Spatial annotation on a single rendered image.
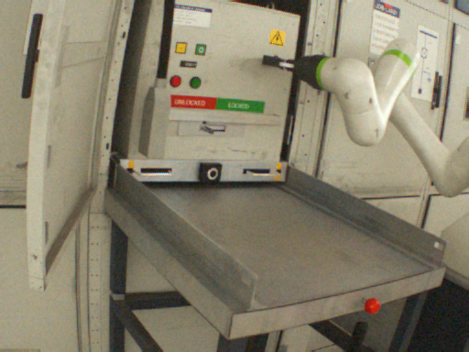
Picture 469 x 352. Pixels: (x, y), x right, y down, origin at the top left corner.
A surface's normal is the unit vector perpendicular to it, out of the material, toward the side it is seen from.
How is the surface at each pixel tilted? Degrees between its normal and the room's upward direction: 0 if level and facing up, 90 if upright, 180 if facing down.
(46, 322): 90
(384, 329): 90
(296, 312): 90
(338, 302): 90
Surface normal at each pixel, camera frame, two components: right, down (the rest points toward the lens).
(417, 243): -0.85, 0.00
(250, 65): 0.50, 0.28
